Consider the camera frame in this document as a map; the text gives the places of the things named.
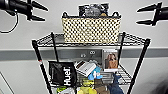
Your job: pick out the box with portrait photo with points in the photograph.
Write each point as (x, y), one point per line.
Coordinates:
(110, 60)

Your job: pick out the black foil bag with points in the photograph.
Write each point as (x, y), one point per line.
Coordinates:
(93, 10)

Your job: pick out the pale spotted basket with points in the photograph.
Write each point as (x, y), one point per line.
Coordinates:
(90, 30)

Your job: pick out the blue shark plush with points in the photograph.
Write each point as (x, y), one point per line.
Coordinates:
(116, 87)

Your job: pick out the black bag white print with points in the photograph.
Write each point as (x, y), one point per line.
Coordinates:
(61, 74)

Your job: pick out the white flat box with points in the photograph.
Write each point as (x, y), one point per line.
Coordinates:
(84, 67)

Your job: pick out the long grey wall band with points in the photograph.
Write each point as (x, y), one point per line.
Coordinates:
(20, 54)

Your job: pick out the grey wall outlet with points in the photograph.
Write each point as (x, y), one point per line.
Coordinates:
(93, 52)
(84, 54)

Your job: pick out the brown plush toy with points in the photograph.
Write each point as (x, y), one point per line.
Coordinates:
(104, 14)

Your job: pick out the green round item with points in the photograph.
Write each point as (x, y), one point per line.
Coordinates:
(61, 90)

